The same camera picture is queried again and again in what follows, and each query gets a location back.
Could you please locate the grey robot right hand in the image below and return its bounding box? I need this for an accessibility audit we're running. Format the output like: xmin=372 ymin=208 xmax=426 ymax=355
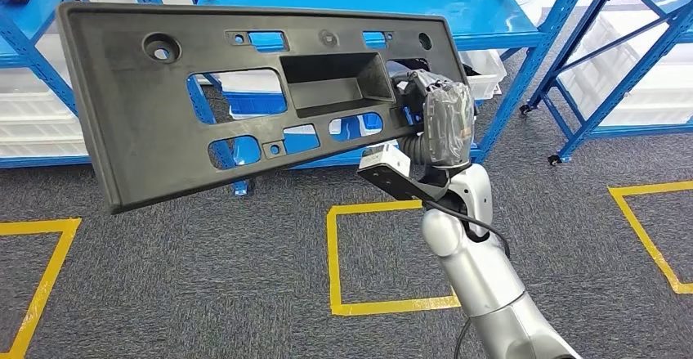
xmin=392 ymin=69 xmax=477 ymax=171

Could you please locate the black plastic mounting plate part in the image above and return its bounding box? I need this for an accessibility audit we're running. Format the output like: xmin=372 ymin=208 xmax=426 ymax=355
xmin=56 ymin=0 xmax=471 ymax=216

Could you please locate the yellow floor tape square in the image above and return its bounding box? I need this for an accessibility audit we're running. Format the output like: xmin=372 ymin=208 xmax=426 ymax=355
xmin=326 ymin=199 xmax=463 ymax=317
xmin=0 ymin=217 xmax=83 ymax=359
xmin=609 ymin=181 xmax=693 ymax=296

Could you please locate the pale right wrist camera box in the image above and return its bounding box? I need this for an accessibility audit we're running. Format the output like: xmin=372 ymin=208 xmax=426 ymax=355
xmin=361 ymin=144 xmax=411 ymax=180

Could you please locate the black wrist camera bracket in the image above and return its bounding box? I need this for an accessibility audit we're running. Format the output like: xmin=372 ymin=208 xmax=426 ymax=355
xmin=357 ymin=164 xmax=453 ymax=203

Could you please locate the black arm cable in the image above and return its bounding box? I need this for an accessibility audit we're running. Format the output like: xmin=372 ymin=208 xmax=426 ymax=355
xmin=423 ymin=198 xmax=512 ymax=359

